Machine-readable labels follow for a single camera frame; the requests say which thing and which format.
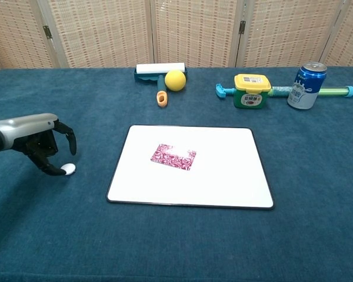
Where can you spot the black grey left robot hand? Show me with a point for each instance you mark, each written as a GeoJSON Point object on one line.
{"type": "Point", "coordinates": [23, 129]}

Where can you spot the small white round cap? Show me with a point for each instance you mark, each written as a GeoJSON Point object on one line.
{"type": "Point", "coordinates": [70, 168]}

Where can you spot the pink patterned small packet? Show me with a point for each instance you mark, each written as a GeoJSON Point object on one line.
{"type": "Point", "coordinates": [170, 160]}

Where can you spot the white rectangular board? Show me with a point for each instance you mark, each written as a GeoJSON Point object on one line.
{"type": "Point", "coordinates": [223, 182]}

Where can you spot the dark metal screen hinge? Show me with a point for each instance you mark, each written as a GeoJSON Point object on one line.
{"type": "Point", "coordinates": [242, 27]}
{"type": "Point", "coordinates": [47, 32]}

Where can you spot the dark blue tablecloth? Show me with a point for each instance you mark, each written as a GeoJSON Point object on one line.
{"type": "Point", "coordinates": [47, 229]}

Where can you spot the woven beige folding screen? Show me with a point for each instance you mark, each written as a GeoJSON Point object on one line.
{"type": "Point", "coordinates": [106, 29]}

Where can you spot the yellow foam ball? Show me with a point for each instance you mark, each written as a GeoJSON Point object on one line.
{"type": "Point", "coordinates": [175, 80]}

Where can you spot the teal green toy water pump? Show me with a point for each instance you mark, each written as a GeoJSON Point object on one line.
{"type": "Point", "coordinates": [223, 91]}

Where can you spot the green box with yellow lid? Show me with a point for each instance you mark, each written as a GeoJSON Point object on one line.
{"type": "Point", "coordinates": [251, 95]}

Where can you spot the blue white drink can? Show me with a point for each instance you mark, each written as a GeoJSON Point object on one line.
{"type": "Point", "coordinates": [306, 88]}

